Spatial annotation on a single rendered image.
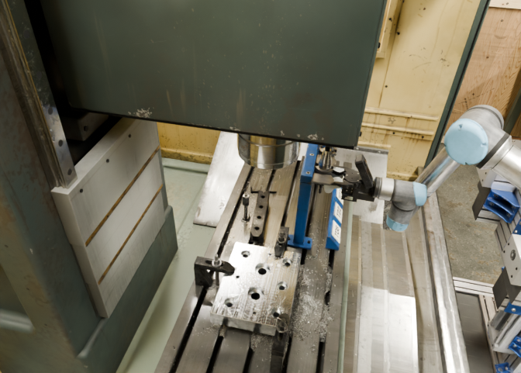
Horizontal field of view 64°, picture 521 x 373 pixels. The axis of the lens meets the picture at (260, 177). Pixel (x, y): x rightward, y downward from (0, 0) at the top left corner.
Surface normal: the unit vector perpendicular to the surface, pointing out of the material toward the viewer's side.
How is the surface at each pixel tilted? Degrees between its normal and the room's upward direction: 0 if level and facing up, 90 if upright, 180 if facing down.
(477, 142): 90
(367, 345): 8
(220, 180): 23
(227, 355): 0
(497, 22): 91
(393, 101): 90
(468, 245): 0
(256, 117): 90
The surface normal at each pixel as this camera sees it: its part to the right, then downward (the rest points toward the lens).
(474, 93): -0.24, 0.59
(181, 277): 0.03, -0.79
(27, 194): 0.98, 0.15
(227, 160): -0.06, -0.48
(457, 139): -0.74, 0.37
